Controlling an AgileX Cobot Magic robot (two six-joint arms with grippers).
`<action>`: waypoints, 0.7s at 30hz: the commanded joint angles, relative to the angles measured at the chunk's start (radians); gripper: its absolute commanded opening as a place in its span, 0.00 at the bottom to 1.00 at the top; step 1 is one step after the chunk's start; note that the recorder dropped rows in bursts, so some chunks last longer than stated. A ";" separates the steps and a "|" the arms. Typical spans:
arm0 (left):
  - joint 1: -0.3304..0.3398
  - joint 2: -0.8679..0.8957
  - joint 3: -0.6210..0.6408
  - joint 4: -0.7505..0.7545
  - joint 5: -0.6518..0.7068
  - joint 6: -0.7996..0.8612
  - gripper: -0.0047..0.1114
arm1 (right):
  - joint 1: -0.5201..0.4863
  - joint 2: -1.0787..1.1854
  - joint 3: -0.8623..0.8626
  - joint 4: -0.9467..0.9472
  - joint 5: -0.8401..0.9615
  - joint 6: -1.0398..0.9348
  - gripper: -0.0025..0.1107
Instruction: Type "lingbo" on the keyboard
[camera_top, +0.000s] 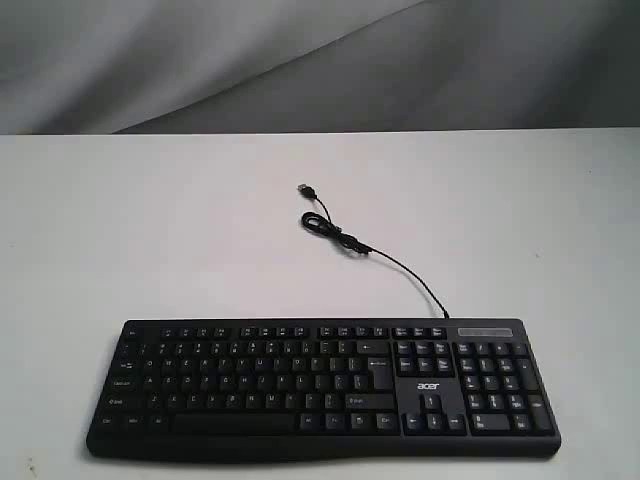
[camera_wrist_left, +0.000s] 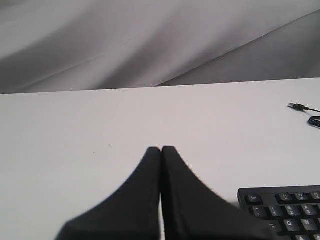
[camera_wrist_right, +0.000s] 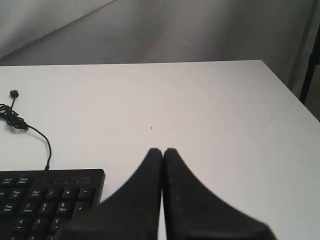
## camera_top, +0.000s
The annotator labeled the grey backdrop cloth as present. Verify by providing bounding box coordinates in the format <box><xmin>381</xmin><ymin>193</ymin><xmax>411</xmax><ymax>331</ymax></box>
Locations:
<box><xmin>1</xmin><ymin>1</ymin><xmax>639</xmax><ymax>134</ymax></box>

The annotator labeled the black USB cable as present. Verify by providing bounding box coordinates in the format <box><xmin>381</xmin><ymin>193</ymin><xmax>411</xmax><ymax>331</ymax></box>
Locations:
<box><xmin>296</xmin><ymin>182</ymin><xmax>451</xmax><ymax>320</ymax></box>

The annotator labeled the black Acer keyboard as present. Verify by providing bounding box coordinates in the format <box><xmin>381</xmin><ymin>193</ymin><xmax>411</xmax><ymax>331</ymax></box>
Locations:
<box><xmin>86</xmin><ymin>318</ymin><xmax>561</xmax><ymax>463</ymax></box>

